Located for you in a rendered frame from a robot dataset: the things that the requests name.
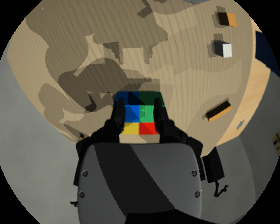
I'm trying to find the red cube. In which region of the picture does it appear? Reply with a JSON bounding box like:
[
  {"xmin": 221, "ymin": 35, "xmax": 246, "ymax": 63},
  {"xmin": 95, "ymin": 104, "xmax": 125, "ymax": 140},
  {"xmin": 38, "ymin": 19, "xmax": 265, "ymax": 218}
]
[{"xmin": 139, "ymin": 122, "xmax": 157, "ymax": 135}]

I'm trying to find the yellow cube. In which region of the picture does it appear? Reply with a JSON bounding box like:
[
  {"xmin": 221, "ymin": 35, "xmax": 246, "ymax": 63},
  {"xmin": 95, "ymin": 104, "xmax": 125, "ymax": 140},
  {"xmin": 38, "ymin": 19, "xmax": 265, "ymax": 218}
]
[{"xmin": 121, "ymin": 122, "xmax": 139, "ymax": 135}]

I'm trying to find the orange wooden bar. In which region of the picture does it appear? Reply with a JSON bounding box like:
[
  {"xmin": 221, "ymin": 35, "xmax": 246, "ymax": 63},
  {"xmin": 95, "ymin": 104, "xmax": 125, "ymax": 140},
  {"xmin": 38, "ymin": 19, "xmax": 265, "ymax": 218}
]
[{"xmin": 206, "ymin": 101, "xmax": 231, "ymax": 123}]

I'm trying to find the green cube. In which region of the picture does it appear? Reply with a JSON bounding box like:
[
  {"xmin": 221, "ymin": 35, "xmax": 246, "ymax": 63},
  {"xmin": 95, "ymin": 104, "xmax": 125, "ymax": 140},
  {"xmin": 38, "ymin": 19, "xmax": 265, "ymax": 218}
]
[{"xmin": 139, "ymin": 91, "xmax": 165, "ymax": 123}]

